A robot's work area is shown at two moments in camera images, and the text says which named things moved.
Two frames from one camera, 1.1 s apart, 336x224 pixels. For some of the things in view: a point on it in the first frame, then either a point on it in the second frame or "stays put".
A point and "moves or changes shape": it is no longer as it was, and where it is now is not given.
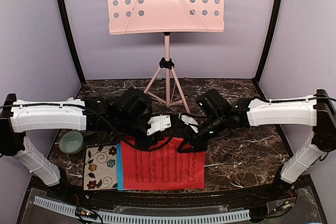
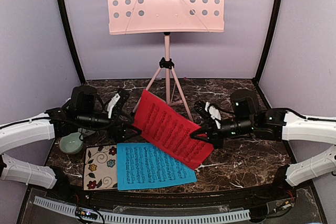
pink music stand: [150, 2] stays put
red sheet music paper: [166, 168] moves or changes shape
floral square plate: [100, 170] stays put
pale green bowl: [71, 142] stays put
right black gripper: [199, 144] -> [213, 136]
